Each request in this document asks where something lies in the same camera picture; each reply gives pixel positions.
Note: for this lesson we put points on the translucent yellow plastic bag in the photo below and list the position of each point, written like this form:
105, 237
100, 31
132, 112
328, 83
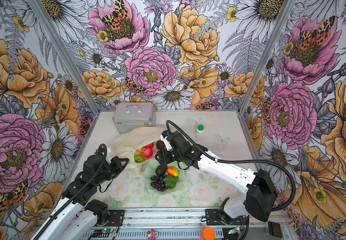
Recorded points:
127, 144

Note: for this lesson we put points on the dark brown fruit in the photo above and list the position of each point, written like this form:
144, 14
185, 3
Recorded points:
160, 145

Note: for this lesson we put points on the aluminium frame rail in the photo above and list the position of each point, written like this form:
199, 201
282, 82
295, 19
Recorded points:
171, 224

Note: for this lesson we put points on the white bottle green cap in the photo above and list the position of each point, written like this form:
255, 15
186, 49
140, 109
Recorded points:
200, 131

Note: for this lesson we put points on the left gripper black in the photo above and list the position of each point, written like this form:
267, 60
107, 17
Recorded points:
116, 161

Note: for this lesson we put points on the red white small object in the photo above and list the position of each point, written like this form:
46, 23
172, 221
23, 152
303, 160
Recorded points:
152, 235

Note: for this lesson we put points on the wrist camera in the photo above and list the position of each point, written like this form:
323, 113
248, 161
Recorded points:
173, 141
92, 167

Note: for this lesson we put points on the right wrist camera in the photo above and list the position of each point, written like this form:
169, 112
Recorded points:
173, 141

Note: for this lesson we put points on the green bumpy fruit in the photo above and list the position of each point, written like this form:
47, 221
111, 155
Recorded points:
139, 159

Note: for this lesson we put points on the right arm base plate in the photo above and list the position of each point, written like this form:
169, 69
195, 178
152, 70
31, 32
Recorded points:
216, 217

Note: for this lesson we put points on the light green wavy plate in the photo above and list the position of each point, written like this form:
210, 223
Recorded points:
150, 171

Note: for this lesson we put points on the black phone device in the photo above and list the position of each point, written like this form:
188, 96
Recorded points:
274, 229

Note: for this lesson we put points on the dark avocado fruit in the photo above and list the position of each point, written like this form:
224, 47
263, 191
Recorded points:
161, 170

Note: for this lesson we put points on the dark purple grape bunch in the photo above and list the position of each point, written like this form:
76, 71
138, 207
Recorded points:
163, 183

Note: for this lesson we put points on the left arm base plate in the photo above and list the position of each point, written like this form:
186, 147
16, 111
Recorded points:
111, 218

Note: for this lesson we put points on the small yellow orange mango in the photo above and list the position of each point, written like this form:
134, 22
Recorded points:
172, 171

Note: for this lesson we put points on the silver metal case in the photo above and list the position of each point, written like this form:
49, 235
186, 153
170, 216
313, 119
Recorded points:
129, 116

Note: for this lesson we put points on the orange round cap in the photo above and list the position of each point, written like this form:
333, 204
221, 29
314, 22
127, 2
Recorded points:
207, 233

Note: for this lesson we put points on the red pink apple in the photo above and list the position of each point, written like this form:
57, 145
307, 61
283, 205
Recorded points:
148, 153

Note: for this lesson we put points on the crinkled red fruit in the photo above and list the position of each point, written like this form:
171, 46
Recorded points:
150, 146

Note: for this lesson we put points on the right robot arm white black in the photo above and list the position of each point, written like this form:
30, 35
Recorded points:
257, 187

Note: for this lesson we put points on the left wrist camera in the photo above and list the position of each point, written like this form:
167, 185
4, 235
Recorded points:
92, 167

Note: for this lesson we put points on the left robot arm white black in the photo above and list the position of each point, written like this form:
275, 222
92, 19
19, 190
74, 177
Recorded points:
62, 214

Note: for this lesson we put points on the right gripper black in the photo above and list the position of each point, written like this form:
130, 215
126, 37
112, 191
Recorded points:
163, 155

